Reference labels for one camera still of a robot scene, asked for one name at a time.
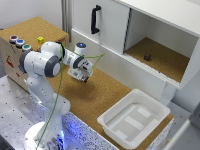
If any white sliding door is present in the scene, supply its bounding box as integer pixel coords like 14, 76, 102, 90
71, 0, 131, 56

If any blue button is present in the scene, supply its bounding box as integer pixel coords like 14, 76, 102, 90
15, 38, 26, 48

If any white plastic box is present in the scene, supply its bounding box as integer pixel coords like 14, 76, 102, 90
96, 88, 172, 150

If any wooden drawer box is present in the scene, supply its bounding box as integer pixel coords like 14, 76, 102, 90
0, 16, 70, 92

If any green button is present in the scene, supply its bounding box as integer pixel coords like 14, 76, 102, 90
21, 43, 33, 53

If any white cabinet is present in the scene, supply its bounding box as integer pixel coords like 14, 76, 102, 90
70, 0, 200, 107

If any purple block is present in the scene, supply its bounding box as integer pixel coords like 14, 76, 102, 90
143, 53, 152, 62

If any green cable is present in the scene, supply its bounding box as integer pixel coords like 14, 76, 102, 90
34, 42, 106, 150

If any red button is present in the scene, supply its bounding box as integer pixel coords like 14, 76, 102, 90
9, 34, 19, 44

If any yellow block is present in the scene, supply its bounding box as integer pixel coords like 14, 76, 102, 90
37, 36, 45, 45

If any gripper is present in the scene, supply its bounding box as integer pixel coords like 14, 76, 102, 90
67, 59, 95, 84

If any black door handle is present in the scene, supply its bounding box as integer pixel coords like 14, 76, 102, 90
90, 4, 102, 35

